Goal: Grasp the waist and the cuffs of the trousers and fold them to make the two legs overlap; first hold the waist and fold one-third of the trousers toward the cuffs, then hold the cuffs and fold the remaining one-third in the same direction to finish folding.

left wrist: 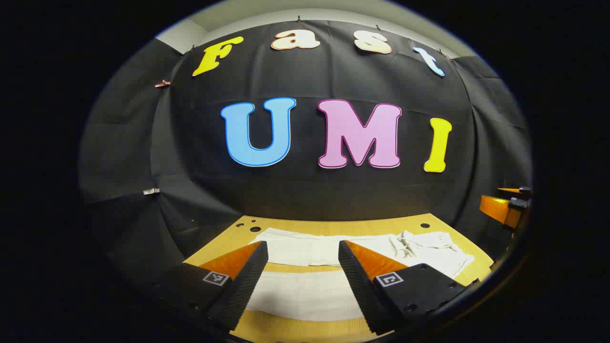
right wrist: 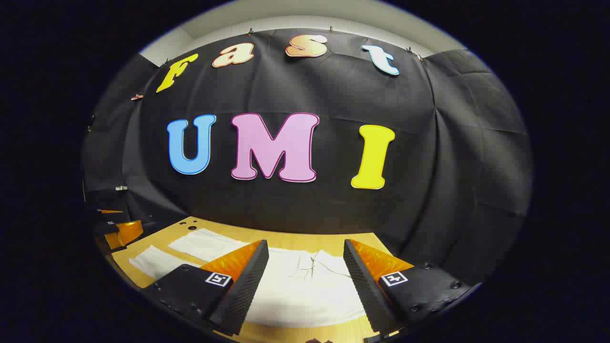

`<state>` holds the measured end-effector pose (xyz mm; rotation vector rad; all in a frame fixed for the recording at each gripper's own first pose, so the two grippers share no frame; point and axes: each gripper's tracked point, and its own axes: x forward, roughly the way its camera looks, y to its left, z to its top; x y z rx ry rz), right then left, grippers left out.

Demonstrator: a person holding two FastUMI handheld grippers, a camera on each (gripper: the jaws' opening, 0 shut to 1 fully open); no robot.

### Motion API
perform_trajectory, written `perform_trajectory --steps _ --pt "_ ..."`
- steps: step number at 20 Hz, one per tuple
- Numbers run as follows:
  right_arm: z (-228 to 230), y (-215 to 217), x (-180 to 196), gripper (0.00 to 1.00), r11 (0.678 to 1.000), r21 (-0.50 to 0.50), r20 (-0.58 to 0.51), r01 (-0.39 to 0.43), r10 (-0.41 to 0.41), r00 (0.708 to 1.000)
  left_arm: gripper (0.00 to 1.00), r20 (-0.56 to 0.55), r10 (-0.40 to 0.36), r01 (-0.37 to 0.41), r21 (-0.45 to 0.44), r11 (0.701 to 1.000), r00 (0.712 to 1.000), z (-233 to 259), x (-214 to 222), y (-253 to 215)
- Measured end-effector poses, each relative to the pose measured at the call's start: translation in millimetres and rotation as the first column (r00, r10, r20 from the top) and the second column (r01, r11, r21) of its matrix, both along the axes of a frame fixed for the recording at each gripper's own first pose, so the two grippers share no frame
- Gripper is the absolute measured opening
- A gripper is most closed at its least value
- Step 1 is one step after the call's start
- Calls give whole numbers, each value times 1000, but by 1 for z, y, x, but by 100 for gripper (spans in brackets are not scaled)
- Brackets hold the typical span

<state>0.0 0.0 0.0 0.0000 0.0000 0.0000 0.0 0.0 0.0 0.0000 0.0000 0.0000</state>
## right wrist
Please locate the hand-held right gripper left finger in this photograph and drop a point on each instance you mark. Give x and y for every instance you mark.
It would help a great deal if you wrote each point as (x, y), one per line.
(248, 286)

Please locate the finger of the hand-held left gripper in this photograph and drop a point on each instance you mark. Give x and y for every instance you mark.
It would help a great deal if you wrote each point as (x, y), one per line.
(125, 233)
(112, 215)

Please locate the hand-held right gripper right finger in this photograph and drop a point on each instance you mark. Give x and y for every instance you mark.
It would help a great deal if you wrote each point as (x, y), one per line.
(364, 290)

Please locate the white jeans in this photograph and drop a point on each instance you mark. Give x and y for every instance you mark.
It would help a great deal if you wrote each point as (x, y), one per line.
(305, 295)

